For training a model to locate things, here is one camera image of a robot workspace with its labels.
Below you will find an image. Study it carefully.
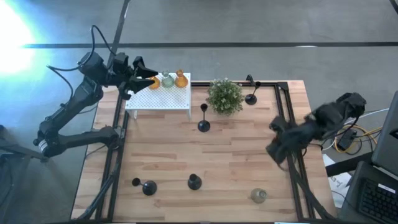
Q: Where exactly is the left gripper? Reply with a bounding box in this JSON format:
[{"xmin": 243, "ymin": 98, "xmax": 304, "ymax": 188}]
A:
[{"xmin": 107, "ymin": 52, "xmax": 159, "ymax": 100}]

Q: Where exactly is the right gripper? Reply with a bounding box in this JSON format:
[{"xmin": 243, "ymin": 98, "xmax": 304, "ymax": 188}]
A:
[{"xmin": 266, "ymin": 116, "xmax": 315, "ymax": 166}]

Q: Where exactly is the amber ribbed glass candle holder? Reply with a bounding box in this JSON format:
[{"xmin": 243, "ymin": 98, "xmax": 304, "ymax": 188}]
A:
[
  {"xmin": 174, "ymin": 68, "xmax": 189, "ymax": 89},
  {"xmin": 148, "ymin": 76, "xmax": 161, "ymax": 90}
]

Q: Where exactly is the clear ribbed glass candle holder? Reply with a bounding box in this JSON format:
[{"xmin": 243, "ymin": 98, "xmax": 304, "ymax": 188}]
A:
[
  {"xmin": 160, "ymin": 70, "xmax": 175, "ymax": 88},
  {"xmin": 250, "ymin": 187, "xmax": 268, "ymax": 205}
]

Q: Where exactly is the black metal candlestick holder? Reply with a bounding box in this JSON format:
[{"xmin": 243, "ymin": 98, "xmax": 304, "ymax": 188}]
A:
[
  {"xmin": 244, "ymin": 80, "xmax": 262, "ymax": 106},
  {"xmin": 197, "ymin": 103, "xmax": 211, "ymax": 133},
  {"xmin": 131, "ymin": 177, "xmax": 158, "ymax": 197}
]

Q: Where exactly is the black cone weight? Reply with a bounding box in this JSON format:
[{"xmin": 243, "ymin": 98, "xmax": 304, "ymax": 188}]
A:
[{"xmin": 187, "ymin": 173, "xmax": 203, "ymax": 191}]

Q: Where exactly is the white perforated metal shelf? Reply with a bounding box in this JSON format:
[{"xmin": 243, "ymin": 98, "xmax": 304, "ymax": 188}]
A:
[{"xmin": 124, "ymin": 72, "xmax": 192, "ymax": 119}]

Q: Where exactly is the black power adapter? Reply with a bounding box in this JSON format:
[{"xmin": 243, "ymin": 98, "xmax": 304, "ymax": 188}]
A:
[{"xmin": 337, "ymin": 129, "xmax": 358, "ymax": 152}]

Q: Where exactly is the green potted plant black pot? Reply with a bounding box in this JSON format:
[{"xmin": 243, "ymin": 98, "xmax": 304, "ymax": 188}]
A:
[{"xmin": 205, "ymin": 77, "xmax": 246, "ymax": 116}]

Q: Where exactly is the white paper sheet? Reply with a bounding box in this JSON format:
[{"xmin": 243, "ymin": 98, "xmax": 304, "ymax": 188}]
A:
[{"xmin": 322, "ymin": 154, "xmax": 352, "ymax": 209}]

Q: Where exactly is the dark grey monitor back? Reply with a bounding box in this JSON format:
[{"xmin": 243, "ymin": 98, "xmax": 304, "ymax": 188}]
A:
[{"xmin": 371, "ymin": 90, "xmax": 398, "ymax": 177}]

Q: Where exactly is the black computer keyboard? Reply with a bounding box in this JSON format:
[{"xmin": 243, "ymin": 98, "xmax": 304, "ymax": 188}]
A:
[{"xmin": 357, "ymin": 179, "xmax": 398, "ymax": 223}]

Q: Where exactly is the black metal table frame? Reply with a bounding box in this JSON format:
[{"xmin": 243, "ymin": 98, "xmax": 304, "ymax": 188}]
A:
[{"xmin": 76, "ymin": 80, "xmax": 340, "ymax": 223}]

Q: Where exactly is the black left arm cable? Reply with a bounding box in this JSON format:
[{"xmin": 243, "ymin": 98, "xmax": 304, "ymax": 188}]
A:
[{"xmin": 46, "ymin": 24, "xmax": 118, "ymax": 94}]

